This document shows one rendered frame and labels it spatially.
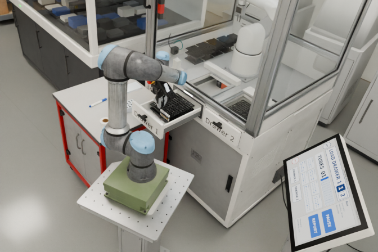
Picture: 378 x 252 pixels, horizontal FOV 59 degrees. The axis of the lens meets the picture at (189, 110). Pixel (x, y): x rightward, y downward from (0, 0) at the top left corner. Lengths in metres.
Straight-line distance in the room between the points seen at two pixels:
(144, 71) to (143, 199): 0.61
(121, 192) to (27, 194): 1.32
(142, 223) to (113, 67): 0.74
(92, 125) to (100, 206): 0.62
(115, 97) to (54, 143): 1.80
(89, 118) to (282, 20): 1.32
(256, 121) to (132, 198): 0.77
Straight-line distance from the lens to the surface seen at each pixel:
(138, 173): 1.66
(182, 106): 2.11
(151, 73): 1.38
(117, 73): 1.41
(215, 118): 2.03
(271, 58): 1.65
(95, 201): 1.77
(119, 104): 1.51
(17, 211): 2.80
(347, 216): 1.43
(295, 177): 1.68
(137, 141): 1.56
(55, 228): 2.64
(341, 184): 1.52
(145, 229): 1.66
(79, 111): 2.30
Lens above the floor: 2.15
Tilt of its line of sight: 37 degrees down
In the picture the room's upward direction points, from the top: 7 degrees clockwise
